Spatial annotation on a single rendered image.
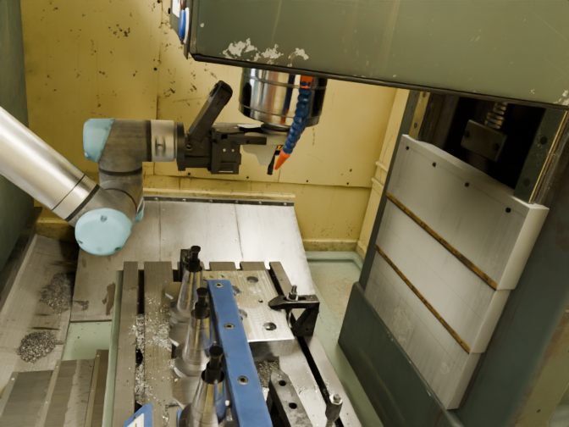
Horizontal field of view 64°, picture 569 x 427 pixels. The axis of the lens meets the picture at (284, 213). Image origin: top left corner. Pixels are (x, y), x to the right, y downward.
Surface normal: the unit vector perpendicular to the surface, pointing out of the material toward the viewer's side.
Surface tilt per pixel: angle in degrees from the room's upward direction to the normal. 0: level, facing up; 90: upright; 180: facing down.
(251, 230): 24
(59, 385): 7
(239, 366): 0
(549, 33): 90
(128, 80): 90
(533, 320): 90
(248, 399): 0
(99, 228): 90
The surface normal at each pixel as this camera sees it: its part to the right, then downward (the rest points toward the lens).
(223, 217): 0.26, -0.65
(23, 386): 0.12, -0.95
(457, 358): -0.95, -0.04
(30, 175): 0.21, 0.37
